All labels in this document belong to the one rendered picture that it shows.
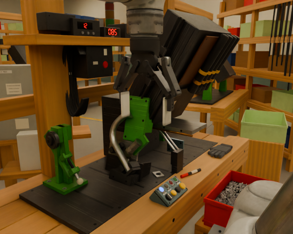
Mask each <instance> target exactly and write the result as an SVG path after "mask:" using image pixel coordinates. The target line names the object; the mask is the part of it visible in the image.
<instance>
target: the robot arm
mask: <svg viewBox="0 0 293 234"><path fill-rule="evenodd" d="M100 1H106V2H120V3H122V4H123V5H125V6H126V11H127V13H126V17H127V34H128V35H132V37H131V38H130V52H131V53H132V55H131V57H130V56H122V57H121V65H120V69H119V71H118V74H117V77H116V80H115V82H114V85H113V89H114V90H117V91H118V92H119V98H120V104H121V117H122V118H124V117H127V116H130V101H129V91H128V88H129V87H130V85H131V84H132V82H133V81H134V80H135V78H136V77H137V75H139V74H145V75H151V76H152V77H153V78H154V80H155V81H156V83H157V84H158V86H159V87H160V89H161V90H162V92H163V93H164V95H165V96H166V97H164V98H163V123H162V125H164V126H165V125H168V124H170V123H171V111H173V110H174V98H175V97H177V96H180V95H181V94H182V92H181V89H180V87H179V84H178V82H177V79H176V76H175V74H174V72H173V69H172V67H171V58H170V57H162V58H160V57H159V52H160V39H159V37H158V35H162V34H163V16H164V14H163V10H164V3H165V0H100ZM130 64H132V65H133V66H132V67H131V69H130V70H129V67H130ZM159 64H160V65H161V66H162V70H163V72H164V74H165V77H166V80H167V81H166V80H165V78H164V77H163V75H162V74H161V73H162V72H161V70H160V69H159V67H158V65H159ZM128 70H129V74H128V75H127V72H128ZM223 234H293V172H292V173H291V175H290V176H289V177H288V179H287V180H286V181H285V183H284V184H282V183H279V182H274V181H267V180H259V181H255V182H253V183H251V184H248V185H247V186H246V187H244V189H243V190H242V191H241V192H240V193H239V195H238V196H237V198H236V199H235V202H234V206H233V211H232V212H231V215H230V218H229V220H228V223H227V226H226V229H225V231H224V233H223Z"/></svg>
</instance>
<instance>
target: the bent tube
mask: <svg viewBox="0 0 293 234"><path fill-rule="evenodd" d="M127 117H128V118H133V116H132V114H131V112H130V116H127ZM127 117H124V118H122V117H121V115H119V116H118V117H117V118H116V119H115V120H114V122H113V123H112V126H111V128H110V134H109V137H110V142H111V145H112V147H113V149H114V150H115V152H116V154H117V156H118V158H119V160H120V161H121V163H122V165H123V167H124V169H125V171H126V172H128V171H129V170H130V169H131V168H130V166H129V165H128V160H127V158H126V157H125V155H124V153H123V151H122V150H121V148H120V146H119V144H118V142H117V140H116V130H117V128H118V126H119V124H120V123H122V122H123V121H124V120H125V119H126V118H127Z"/></svg>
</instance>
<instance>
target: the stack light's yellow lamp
mask: <svg viewBox="0 0 293 234"><path fill-rule="evenodd" d="M105 18H106V19H114V11H112V10H107V11H105Z"/></svg>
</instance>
